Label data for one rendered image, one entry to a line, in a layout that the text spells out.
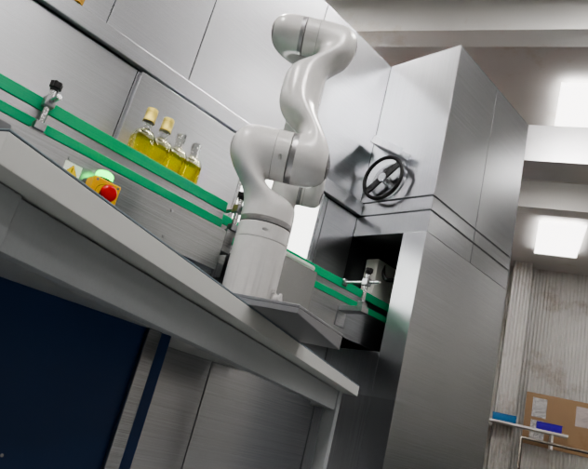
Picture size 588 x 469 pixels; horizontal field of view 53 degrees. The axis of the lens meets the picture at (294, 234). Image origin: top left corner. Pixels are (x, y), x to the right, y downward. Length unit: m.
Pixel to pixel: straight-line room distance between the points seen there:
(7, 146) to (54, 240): 0.16
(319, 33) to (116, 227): 0.99
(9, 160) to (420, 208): 1.99
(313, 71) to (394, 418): 1.28
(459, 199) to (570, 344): 8.18
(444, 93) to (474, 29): 2.42
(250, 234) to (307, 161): 0.21
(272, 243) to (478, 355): 1.60
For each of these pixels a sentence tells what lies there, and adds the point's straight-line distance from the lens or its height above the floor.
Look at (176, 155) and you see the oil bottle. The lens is 1.80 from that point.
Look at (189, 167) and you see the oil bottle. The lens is 1.82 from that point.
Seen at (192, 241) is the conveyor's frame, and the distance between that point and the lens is 1.65.
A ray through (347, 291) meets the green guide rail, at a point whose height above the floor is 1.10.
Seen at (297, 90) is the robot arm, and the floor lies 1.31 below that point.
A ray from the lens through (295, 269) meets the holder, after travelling 1.64.
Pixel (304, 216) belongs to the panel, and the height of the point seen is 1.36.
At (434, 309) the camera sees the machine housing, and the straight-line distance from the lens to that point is 2.40.
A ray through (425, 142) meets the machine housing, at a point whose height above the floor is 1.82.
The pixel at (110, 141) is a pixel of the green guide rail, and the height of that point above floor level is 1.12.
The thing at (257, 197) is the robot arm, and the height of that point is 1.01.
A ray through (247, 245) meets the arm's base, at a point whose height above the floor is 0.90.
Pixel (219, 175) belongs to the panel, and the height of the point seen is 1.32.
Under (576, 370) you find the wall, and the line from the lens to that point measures 10.57.
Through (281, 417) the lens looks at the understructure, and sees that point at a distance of 2.33.
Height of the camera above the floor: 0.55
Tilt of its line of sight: 18 degrees up
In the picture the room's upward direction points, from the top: 15 degrees clockwise
